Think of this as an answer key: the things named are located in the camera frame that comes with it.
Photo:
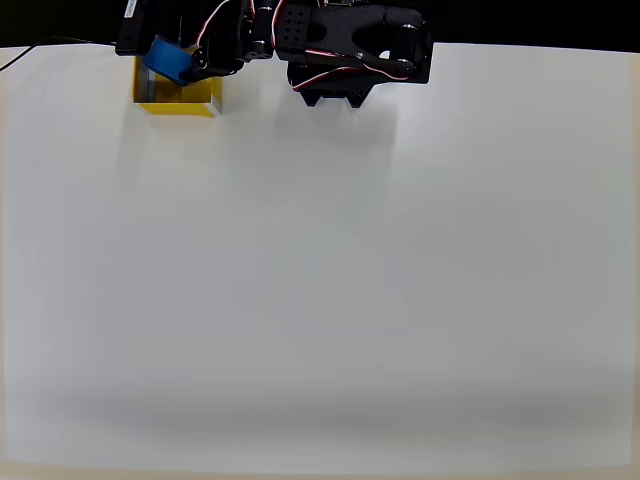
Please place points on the yellow open box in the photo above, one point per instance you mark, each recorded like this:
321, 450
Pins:
175, 109

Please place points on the black webcam bar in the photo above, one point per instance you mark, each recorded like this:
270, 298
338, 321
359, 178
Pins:
131, 30

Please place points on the blue block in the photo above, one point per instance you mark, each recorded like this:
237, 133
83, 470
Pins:
167, 59

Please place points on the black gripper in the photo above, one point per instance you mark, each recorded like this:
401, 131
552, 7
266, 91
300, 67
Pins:
212, 64

